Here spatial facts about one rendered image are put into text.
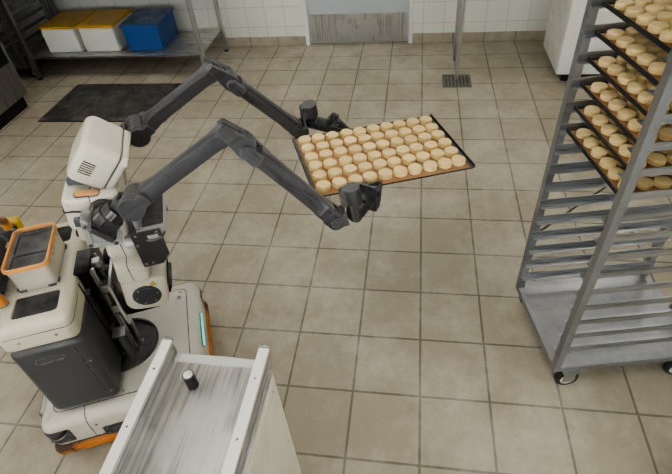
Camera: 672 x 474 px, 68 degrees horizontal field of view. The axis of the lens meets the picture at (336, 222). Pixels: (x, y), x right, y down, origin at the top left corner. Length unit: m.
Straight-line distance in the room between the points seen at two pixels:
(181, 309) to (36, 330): 0.73
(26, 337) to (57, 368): 0.20
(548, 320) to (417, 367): 0.64
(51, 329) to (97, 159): 0.62
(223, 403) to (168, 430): 0.15
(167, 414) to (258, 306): 1.33
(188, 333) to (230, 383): 0.91
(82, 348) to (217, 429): 0.76
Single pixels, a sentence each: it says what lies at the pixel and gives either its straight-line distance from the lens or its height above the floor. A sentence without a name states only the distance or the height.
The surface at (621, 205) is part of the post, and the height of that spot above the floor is 1.05.
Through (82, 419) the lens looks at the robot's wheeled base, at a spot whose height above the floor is 0.26.
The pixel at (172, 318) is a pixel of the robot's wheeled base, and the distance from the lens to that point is 2.45.
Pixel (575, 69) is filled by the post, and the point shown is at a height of 1.28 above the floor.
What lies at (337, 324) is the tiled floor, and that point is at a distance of 2.59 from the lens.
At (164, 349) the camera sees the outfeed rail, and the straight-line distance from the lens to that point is 1.54.
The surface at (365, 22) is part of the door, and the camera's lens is 5.44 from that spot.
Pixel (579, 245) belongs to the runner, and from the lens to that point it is 2.53.
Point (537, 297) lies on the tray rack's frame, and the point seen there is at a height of 0.15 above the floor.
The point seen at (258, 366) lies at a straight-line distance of 1.43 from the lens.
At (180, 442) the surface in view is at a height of 0.84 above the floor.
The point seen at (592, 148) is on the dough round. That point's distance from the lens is 1.95.
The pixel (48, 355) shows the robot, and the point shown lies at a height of 0.65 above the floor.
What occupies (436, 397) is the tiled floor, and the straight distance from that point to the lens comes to 2.38.
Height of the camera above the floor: 2.08
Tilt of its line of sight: 42 degrees down
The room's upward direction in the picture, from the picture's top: 6 degrees counter-clockwise
